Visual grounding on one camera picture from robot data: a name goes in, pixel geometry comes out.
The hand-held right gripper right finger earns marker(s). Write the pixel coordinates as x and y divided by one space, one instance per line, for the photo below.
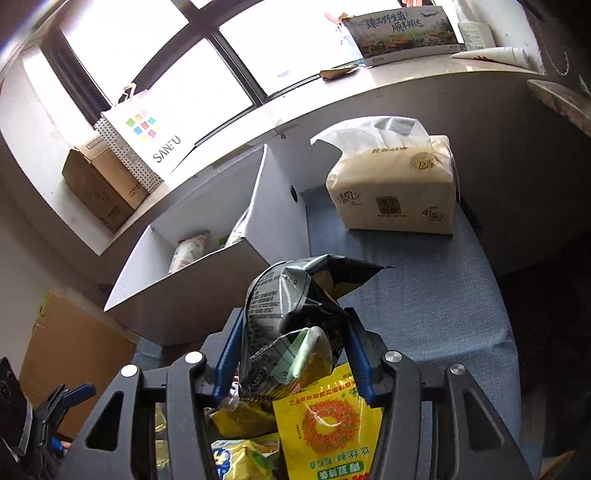
362 364

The dark framed window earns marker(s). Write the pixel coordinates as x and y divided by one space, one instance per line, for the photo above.
231 50

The blue table cloth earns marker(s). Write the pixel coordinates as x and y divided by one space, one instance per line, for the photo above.
415 300

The brown stitched panel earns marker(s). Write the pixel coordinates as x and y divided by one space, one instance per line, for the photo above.
554 37

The white tube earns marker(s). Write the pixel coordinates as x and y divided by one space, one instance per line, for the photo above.
498 55

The landscape printed box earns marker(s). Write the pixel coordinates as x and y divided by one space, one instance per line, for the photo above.
401 32

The white plastic bottle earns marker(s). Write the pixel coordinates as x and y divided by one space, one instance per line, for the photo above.
475 36

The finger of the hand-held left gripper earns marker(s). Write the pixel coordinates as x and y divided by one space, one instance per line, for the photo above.
78 394

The large open cardboard box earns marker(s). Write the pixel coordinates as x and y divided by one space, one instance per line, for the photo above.
78 360

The small yellow snack packet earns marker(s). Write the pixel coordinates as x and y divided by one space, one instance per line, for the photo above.
240 417

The white paper shopping bag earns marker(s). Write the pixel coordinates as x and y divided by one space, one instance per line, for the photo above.
157 134

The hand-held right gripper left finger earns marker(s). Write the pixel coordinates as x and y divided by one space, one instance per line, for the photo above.
228 355

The pink plastic item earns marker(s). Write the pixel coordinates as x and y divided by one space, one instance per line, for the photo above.
333 17

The yellow and blue snack packet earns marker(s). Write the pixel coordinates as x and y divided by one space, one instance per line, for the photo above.
244 461

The white cardboard box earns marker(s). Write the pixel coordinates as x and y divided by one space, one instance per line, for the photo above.
277 207

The silver snack packet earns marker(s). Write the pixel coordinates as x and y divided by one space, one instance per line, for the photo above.
268 304

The flat brown packet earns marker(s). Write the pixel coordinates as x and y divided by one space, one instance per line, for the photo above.
339 72

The stone side counter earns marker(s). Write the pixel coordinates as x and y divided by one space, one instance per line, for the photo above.
563 104

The brown cardboard box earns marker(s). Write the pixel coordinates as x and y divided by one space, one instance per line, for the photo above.
97 184

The beige tissue pack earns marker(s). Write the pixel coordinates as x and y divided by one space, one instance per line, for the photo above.
392 194

